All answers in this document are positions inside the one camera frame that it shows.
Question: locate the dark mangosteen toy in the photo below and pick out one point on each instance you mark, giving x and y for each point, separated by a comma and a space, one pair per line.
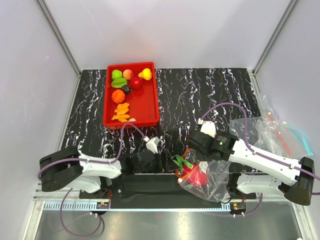
126, 89

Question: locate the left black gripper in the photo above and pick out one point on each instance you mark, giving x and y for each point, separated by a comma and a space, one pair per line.
158, 169

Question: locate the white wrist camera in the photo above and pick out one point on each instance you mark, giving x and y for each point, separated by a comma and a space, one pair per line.
152, 144
207, 127

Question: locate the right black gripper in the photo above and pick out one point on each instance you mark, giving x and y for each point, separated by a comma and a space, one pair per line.
199, 156

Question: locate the red plastic tray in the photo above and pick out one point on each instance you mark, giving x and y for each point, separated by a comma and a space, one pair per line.
143, 102

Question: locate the pink dragon fruit toy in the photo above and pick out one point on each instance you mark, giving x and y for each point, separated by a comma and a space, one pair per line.
190, 172

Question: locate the clear bag orange zipper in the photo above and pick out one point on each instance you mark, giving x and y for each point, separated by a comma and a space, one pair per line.
218, 177

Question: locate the red apple toy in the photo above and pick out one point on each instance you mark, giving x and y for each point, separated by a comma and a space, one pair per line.
136, 83

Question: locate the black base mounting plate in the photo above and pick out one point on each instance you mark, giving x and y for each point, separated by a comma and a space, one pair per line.
154, 188

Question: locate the white slotted cable duct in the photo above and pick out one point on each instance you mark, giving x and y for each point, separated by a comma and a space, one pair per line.
140, 206

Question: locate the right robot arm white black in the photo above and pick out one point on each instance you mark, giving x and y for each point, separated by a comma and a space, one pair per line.
291, 178

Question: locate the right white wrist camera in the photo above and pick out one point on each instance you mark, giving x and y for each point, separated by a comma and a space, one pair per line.
207, 127

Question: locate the green bumpy fruit toy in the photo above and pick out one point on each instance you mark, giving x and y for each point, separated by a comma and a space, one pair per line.
116, 74

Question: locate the orange ginger root toy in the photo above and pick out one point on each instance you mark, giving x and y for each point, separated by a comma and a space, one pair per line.
121, 113

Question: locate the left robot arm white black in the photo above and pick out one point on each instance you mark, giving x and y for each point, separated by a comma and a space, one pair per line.
70, 168

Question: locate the right aluminium frame post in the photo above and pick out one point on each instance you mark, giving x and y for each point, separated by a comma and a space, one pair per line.
275, 35

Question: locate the left aluminium frame post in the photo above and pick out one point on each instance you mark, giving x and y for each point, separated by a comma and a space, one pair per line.
44, 9

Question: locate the aluminium frame post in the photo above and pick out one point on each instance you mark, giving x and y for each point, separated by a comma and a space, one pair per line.
275, 35
44, 9

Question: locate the spare zip bags pile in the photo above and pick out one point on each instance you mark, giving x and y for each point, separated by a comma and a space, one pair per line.
270, 133

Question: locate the green starfruit toy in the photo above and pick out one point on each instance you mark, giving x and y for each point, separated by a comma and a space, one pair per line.
119, 83

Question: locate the peach toy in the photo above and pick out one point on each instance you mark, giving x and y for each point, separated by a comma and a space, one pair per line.
128, 74

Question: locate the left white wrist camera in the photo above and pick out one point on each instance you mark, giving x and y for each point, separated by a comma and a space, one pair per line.
152, 144

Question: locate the orange pumpkin toy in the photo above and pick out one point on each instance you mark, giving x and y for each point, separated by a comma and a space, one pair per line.
118, 96

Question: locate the yellow pear toy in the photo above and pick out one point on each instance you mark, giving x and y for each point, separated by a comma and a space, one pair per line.
146, 74

